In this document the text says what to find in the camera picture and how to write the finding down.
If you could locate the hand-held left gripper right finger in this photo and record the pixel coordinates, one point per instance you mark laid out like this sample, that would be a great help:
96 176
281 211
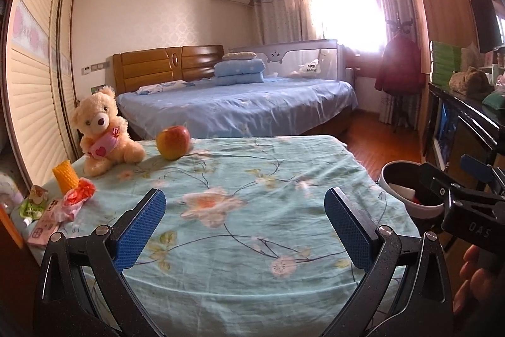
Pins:
349 228

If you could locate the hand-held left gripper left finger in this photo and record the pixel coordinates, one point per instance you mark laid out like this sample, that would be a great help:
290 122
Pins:
138 230

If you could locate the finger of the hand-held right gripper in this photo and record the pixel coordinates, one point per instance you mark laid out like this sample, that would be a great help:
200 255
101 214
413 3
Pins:
442 183
479 168

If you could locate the white and black bin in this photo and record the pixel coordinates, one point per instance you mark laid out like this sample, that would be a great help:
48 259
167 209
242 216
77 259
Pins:
398 179

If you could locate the person's right hand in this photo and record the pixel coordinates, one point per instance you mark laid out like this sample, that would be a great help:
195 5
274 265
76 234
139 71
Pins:
471 285

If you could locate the black desk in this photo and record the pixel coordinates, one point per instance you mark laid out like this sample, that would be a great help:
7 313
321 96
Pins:
473 116

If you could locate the red orange plastic wrapper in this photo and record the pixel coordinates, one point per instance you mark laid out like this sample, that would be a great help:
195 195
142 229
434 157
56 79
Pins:
77 199

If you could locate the green cloth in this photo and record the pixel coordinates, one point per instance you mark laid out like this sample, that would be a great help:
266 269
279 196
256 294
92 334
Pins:
495 100

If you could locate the brown plush toy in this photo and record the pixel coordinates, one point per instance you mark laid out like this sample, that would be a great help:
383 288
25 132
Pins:
469 82

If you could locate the tall yellow foam fruit net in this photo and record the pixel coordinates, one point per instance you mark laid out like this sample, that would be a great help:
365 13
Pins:
65 175

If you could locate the red yellow apple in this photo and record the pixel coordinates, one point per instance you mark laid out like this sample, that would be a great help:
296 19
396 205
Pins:
173 142

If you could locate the phone in pink case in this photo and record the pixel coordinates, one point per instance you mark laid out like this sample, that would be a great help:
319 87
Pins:
43 226

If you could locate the cream teddy bear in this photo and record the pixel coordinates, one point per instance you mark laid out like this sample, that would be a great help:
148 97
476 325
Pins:
104 131

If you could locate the floral teal bedsheet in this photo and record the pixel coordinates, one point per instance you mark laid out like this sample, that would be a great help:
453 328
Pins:
244 242

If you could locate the green drink pouch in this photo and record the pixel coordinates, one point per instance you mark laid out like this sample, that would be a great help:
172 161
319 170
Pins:
31 206

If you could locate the stack of green boxes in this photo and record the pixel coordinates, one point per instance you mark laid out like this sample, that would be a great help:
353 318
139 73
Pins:
444 62

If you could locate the dark red coat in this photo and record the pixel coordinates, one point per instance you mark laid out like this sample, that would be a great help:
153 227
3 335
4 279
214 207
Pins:
398 66

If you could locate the blue printed pillow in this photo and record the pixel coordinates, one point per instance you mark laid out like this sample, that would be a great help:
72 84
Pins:
161 87

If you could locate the black television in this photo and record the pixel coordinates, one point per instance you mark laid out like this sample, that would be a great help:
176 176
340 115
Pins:
489 21

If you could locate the bed with blue sheet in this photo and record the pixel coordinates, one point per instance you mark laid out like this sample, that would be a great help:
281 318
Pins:
244 108

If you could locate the coat rack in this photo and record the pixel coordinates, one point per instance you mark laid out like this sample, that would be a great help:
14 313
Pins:
401 25

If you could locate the tall wooden cabinet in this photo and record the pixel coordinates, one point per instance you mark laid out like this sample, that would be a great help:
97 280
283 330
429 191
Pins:
442 5

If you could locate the wooden headboard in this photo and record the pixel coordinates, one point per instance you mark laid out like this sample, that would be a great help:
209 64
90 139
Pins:
158 64

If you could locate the cream sliding wardrobe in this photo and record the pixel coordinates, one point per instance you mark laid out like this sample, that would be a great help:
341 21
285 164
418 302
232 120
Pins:
35 84

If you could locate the folded blue quilt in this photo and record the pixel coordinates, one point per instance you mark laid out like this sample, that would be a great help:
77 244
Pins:
240 72

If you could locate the bright window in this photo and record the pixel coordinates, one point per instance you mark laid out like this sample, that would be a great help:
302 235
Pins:
347 13

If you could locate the small grey pillow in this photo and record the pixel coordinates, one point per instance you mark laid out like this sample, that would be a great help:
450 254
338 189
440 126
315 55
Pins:
238 56

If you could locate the small photo frame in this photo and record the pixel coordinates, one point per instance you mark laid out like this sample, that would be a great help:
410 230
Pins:
98 88

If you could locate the wall switch panel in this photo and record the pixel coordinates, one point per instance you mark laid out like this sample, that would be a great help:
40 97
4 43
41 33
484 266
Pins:
94 67

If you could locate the grey bed rail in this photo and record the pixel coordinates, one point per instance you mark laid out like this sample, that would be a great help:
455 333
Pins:
296 56

